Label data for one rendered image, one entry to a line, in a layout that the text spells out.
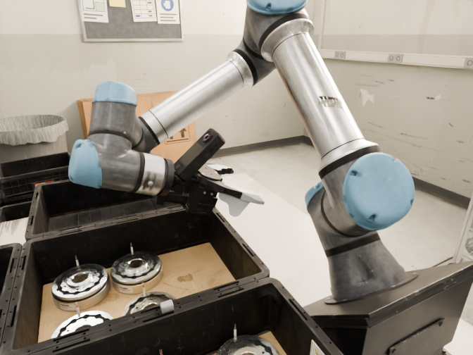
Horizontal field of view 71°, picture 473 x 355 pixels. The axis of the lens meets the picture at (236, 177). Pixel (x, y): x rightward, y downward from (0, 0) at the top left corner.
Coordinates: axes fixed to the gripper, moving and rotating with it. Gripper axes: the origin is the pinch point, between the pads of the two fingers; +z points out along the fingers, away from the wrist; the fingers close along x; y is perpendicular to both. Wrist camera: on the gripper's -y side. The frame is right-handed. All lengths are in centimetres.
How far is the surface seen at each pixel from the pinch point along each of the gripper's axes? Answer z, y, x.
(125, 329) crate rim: -26.3, 16.5, 22.2
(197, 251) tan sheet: -3.9, 20.8, -3.3
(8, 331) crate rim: -39.6, 22.3, 15.6
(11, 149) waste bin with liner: -51, 88, -211
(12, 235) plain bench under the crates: -41, 54, -54
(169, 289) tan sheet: -12.9, 23.5, 6.6
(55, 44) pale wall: -37, 14, -276
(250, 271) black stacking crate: -3.2, 11.6, 15.3
